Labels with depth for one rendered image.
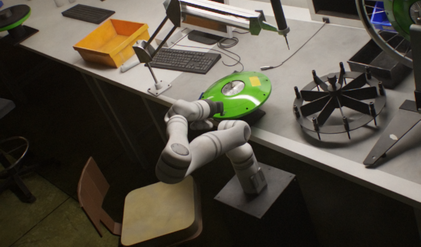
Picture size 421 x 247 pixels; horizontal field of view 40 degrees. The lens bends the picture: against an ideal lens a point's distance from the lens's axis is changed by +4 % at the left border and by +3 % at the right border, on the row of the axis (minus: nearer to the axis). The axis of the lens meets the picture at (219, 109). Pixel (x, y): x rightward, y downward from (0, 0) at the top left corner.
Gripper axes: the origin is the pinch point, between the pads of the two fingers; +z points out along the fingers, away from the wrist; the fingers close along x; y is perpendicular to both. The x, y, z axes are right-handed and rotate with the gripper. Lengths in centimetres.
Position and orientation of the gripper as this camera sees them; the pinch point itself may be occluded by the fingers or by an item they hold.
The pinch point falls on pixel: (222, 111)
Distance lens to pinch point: 228.3
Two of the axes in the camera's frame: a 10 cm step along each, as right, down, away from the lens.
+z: 4.5, -0.9, 8.9
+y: -0.7, -10.0, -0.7
